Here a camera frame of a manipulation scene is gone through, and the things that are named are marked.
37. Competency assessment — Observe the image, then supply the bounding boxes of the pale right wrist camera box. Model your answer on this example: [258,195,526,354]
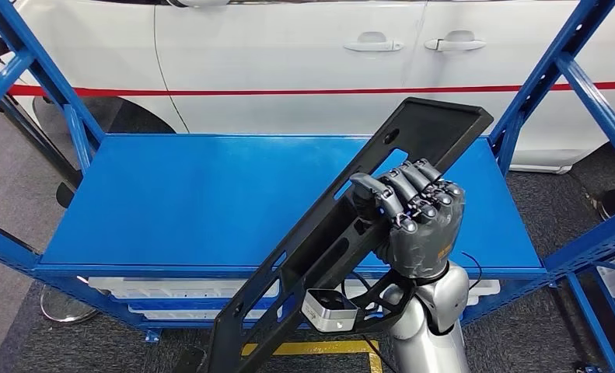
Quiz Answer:
[300,289,360,333]

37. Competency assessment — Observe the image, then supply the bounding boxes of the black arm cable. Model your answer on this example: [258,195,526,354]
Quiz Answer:
[460,251,484,291]

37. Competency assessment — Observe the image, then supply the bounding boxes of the black plastic frame part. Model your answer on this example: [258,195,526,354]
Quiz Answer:
[196,96,494,373]

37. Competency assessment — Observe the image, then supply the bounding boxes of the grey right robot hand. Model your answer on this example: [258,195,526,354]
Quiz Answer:
[349,158,466,281]

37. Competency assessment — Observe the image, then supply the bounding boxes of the white car with red stripe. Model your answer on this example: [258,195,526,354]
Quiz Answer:
[0,0,615,175]

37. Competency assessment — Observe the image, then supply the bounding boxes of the yellow floor tape square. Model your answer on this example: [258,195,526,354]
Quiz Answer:
[241,340,386,373]

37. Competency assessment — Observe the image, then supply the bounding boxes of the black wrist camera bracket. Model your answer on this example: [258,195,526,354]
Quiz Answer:
[306,267,416,336]

